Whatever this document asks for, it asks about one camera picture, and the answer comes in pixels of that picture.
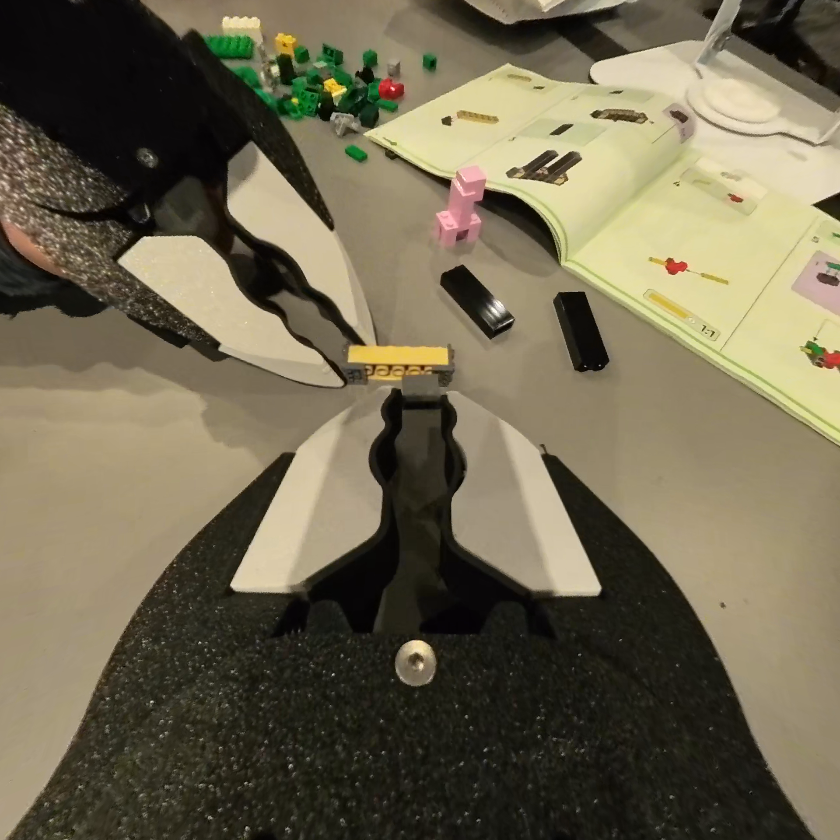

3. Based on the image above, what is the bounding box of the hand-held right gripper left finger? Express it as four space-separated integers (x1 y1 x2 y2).
230 387 403 596

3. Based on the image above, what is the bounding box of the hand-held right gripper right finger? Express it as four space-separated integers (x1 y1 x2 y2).
443 390 602 598

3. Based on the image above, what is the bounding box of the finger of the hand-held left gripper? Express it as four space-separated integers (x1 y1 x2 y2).
117 233 347 389
225 140 380 349

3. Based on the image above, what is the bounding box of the yellow brick assembly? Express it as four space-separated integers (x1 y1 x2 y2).
343 343 458 388

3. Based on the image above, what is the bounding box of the person's left forearm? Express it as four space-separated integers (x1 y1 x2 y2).
0 220 116 320

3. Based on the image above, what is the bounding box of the pink brick pig figure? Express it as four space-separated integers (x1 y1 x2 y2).
432 165 487 251

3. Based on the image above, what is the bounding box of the black long brick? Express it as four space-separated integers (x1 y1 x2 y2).
553 290 610 374
439 264 517 341

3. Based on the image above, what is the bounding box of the pile of small toy bricks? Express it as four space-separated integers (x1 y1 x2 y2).
203 14 442 165

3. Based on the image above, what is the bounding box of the white crumpled paper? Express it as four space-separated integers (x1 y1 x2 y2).
462 0 624 26

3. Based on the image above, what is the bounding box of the green instruction booklet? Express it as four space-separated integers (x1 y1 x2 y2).
364 63 840 448

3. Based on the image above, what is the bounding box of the white flat stand base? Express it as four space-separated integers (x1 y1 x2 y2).
589 39 840 206

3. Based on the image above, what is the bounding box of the clear acrylic stand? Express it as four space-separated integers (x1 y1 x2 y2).
686 0 840 147

